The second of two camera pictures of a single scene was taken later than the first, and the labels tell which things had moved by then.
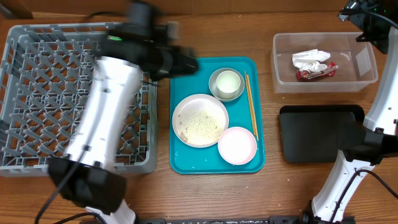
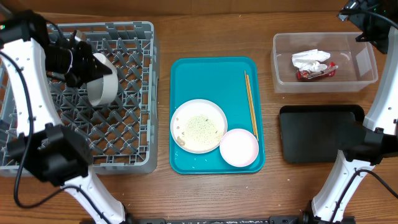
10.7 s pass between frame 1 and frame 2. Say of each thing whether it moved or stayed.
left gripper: moved
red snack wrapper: stayed
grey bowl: moved
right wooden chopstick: stayed
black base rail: stayed
